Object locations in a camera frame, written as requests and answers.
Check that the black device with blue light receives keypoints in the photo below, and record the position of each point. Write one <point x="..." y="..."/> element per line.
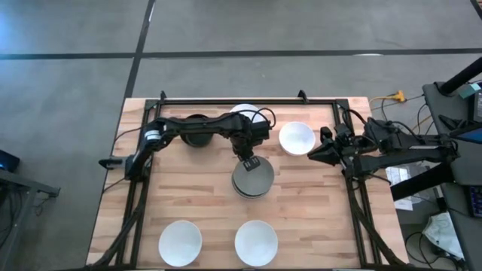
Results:
<point x="7" y="161"/>

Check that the black keyboard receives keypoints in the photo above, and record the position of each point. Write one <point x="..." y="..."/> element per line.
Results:
<point x="476" y="201"/>

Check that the black table clamp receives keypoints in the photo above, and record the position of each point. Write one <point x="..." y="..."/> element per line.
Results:
<point x="111" y="162"/>
<point x="163" y="95"/>
<point x="302" y="96"/>

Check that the black round pole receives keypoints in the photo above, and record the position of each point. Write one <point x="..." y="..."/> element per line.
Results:
<point x="461" y="77"/>

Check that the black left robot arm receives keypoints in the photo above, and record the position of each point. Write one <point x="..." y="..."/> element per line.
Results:
<point x="211" y="125"/>

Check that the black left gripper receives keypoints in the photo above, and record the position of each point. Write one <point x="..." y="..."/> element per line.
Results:
<point x="244" y="145"/>

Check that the grey metal stand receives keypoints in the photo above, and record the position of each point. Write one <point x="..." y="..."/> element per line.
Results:
<point x="22" y="184"/>

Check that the white plastic bag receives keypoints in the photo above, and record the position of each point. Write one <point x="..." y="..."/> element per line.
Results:
<point x="442" y="233"/>

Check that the black aluminium table frame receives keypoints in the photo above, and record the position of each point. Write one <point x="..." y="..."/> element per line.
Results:
<point x="244" y="101"/>

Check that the blue screen laptop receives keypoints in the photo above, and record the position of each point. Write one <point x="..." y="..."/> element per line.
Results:
<point x="470" y="134"/>

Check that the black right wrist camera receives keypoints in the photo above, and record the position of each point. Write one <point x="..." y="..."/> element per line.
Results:
<point x="326" y="134"/>

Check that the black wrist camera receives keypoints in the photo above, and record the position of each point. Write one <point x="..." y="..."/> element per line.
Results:
<point x="260" y="131"/>
<point x="326" y="134"/>

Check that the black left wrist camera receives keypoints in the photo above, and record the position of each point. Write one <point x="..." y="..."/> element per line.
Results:
<point x="260" y="131"/>

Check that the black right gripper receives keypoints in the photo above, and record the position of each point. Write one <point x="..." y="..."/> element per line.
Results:
<point x="350" y="150"/>

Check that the white paper sheets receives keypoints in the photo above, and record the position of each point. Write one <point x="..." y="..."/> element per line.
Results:
<point x="404" y="204"/>

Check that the black side table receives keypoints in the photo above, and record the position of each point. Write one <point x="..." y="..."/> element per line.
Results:
<point x="463" y="165"/>

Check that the black bowl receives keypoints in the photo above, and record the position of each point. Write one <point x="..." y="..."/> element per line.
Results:
<point x="196" y="141"/>

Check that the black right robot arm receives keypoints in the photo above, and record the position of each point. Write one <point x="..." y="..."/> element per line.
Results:
<point x="406" y="148"/>

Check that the black diagonal support beam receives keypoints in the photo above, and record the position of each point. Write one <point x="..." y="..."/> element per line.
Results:
<point x="421" y="182"/>

